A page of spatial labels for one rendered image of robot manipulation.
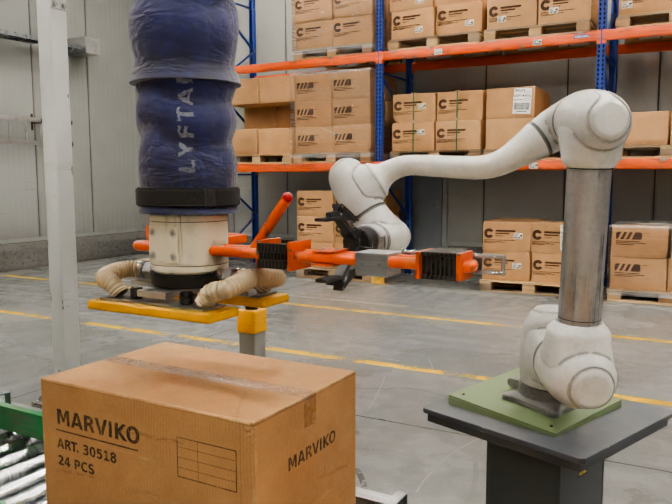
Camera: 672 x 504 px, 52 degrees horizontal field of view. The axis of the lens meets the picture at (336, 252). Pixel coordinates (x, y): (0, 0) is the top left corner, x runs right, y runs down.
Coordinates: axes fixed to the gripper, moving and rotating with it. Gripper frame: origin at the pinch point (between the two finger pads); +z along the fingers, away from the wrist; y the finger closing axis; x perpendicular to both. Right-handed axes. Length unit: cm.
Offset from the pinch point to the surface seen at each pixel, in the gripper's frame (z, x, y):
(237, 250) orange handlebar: 17.2, 10.6, -1.2
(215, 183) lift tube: 17.5, 15.6, -15.2
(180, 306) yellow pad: 26.7, 18.2, 9.7
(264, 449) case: 29.3, -3.8, 34.8
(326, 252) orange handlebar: 17.1, -10.8, -1.7
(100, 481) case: 32, 38, 49
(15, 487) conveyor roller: 15, 92, 69
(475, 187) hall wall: -829, 233, 0
